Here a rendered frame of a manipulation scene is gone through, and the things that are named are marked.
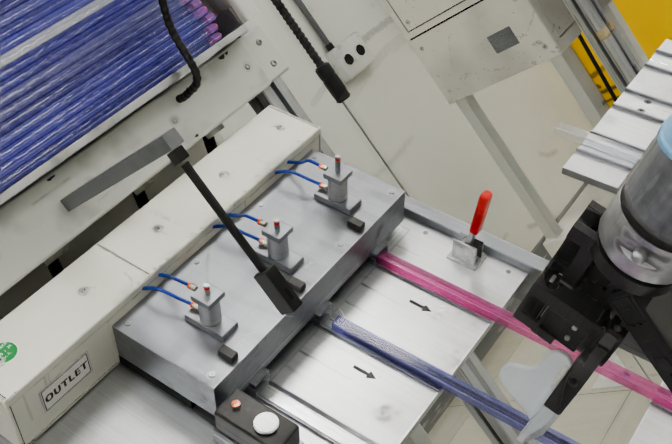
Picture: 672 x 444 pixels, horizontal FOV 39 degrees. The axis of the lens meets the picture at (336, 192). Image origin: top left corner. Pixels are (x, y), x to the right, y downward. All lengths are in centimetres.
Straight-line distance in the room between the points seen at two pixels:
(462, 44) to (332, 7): 142
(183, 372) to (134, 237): 18
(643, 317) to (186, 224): 51
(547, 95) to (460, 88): 198
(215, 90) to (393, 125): 224
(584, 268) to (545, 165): 312
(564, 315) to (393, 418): 25
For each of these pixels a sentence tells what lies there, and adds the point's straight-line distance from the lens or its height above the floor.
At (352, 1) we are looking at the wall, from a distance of 344.
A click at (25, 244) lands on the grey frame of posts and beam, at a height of 134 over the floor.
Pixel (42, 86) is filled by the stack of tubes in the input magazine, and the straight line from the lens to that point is 103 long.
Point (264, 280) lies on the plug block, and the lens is 85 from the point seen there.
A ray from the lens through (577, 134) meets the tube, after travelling 120.
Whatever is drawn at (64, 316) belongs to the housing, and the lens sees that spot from 98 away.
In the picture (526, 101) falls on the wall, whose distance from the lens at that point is 391.
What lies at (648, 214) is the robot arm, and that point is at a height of 112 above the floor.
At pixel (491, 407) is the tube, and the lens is 97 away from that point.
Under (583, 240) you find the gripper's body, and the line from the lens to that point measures 75.
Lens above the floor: 138
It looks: 11 degrees down
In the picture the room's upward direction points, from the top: 35 degrees counter-clockwise
